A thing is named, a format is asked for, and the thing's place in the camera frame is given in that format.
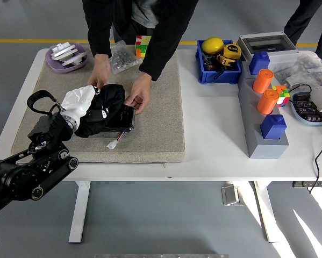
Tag grey metal control box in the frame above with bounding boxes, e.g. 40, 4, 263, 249
221, 182, 245, 207

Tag white plastic parts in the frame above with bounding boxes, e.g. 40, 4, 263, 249
51, 42, 89, 67

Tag grey-brown mat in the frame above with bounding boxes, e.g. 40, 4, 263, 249
12, 45, 185, 165

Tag colourful puzzle cube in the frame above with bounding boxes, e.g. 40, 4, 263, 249
271, 85, 291, 108
135, 34, 152, 58

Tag person's left hand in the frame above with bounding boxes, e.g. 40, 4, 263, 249
124, 71, 152, 114

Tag white connector with wires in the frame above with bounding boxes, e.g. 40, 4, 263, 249
106, 131, 125, 149

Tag yellow ball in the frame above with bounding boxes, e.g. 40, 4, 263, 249
202, 37, 225, 54

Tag black cable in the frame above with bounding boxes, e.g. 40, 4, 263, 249
288, 84, 322, 195

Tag white table leg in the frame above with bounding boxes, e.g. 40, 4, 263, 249
68, 181, 91, 244
253, 181, 281, 243

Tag yellow black tool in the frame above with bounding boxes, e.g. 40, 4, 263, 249
216, 54, 237, 73

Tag clear bag of screws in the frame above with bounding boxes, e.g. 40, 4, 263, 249
108, 40, 143, 75

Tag blue plastic bin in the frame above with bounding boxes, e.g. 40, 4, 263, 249
195, 39, 242, 85

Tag black glossy panel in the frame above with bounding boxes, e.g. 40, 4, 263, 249
100, 104, 136, 133

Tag grey box with clear lid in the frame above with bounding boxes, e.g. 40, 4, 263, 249
237, 31, 298, 63

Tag orange cylinder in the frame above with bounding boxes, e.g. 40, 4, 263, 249
256, 89, 280, 116
252, 68, 274, 94

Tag clear bag of parts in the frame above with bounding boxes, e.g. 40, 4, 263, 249
274, 52, 322, 90

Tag person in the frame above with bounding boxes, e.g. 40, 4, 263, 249
283, 0, 322, 65
82, 0, 199, 82

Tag yellow tape measure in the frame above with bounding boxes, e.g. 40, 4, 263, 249
223, 42, 242, 60

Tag black rag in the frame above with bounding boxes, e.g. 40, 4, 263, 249
74, 83, 126, 139

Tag light blue tray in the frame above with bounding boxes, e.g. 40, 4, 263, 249
291, 91, 322, 126

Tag circuit board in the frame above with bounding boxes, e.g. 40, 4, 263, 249
295, 94, 321, 122

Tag purple tray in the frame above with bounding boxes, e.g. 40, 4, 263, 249
45, 42, 91, 74

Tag black power strip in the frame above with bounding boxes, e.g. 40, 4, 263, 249
292, 181, 322, 188

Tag blue block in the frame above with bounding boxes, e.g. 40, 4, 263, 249
248, 51, 271, 75
260, 114, 288, 140

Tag grey stepped holder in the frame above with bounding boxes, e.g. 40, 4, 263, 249
237, 58, 290, 159

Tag person's right hand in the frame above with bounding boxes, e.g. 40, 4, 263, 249
87, 55, 112, 88

